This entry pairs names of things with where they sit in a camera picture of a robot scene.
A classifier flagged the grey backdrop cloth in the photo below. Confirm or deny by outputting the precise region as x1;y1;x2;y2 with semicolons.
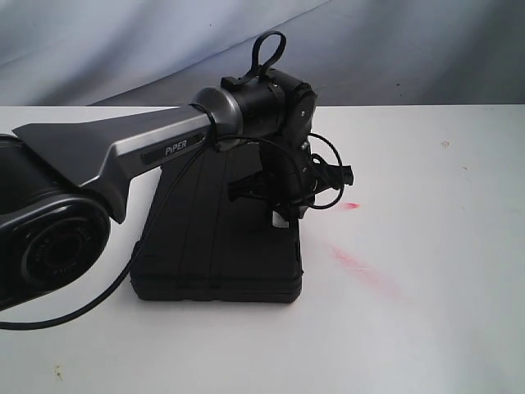
1;1;524;106

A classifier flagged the black plastic tool case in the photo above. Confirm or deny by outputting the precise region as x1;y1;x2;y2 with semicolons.
130;144;303;303

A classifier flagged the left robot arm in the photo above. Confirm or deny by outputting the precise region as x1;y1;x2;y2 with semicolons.
1;67;354;309

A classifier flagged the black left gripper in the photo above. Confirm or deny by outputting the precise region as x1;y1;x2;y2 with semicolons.
227;135;354;227

